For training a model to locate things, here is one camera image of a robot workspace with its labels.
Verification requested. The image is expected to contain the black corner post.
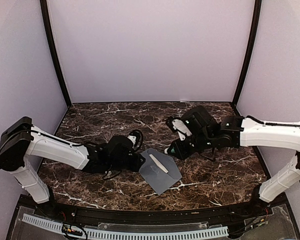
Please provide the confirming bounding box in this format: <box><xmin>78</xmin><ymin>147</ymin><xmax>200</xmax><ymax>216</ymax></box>
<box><xmin>232</xmin><ymin>0</ymin><xmax>262</xmax><ymax>107</ymax></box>
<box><xmin>39</xmin><ymin>0</ymin><xmax>72</xmax><ymax>108</ymax></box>

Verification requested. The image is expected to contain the light blue slotted cable duct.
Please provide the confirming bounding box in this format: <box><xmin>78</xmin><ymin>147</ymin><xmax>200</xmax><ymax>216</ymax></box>
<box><xmin>22</xmin><ymin>213</ymin><xmax>229</xmax><ymax>240</ymax></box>

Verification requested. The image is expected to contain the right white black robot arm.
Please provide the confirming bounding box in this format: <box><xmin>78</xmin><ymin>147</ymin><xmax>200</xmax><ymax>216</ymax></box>
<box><xmin>164</xmin><ymin>105</ymin><xmax>300</xmax><ymax>217</ymax></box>

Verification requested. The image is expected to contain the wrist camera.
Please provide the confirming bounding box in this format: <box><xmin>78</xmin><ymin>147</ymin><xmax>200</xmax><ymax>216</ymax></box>
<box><xmin>165</xmin><ymin>116</ymin><xmax>192</xmax><ymax>141</ymax></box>
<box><xmin>127</xmin><ymin>129</ymin><xmax>144</xmax><ymax>153</ymax></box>

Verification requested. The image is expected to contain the left black corner post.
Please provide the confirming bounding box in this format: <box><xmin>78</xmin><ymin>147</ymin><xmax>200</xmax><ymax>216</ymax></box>
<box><xmin>39</xmin><ymin>0</ymin><xmax>72</xmax><ymax>108</ymax></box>

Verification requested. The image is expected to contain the black curved front rail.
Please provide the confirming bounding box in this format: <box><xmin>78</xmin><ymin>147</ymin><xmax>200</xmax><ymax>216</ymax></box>
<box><xmin>39</xmin><ymin>184</ymin><xmax>268</xmax><ymax>227</ymax></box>

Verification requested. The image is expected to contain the right black corner post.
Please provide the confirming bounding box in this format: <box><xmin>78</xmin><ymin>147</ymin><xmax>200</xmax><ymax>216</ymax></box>
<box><xmin>232</xmin><ymin>0</ymin><xmax>262</xmax><ymax>107</ymax></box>

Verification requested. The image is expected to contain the grey blue envelope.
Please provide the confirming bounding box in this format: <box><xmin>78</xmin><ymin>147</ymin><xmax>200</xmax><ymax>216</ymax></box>
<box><xmin>139</xmin><ymin>148</ymin><xmax>182</xmax><ymax>195</ymax></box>

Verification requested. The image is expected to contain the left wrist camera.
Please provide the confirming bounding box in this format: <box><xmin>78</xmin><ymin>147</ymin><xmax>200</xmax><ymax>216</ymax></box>
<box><xmin>127</xmin><ymin>129</ymin><xmax>144</xmax><ymax>153</ymax></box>

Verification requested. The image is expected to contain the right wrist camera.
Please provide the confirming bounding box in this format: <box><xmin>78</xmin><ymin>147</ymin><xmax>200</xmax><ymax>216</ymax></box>
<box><xmin>165</xmin><ymin>116</ymin><xmax>192</xmax><ymax>141</ymax></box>

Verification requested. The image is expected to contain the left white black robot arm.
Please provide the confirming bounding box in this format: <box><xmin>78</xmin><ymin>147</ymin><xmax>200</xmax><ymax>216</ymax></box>
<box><xmin>0</xmin><ymin>116</ymin><xmax>146</xmax><ymax>218</ymax></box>

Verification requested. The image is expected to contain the white letter paper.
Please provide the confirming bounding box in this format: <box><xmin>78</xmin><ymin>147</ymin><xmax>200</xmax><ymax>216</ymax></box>
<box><xmin>149</xmin><ymin>154</ymin><xmax>169</xmax><ymax>174</ymax></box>

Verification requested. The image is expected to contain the green white glue stick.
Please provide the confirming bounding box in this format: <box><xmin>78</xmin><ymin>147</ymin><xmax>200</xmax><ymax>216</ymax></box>
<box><xmin>164</xmin><ymin>146</ymin><xmax>176</xmax><ymax>156</ymax></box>

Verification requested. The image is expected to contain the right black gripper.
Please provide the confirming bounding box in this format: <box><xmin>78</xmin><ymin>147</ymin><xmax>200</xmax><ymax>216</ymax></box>
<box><xmin>167</xmin><ymin>131</ymin><xmax>215</xmax><ymax>160</ymax></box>

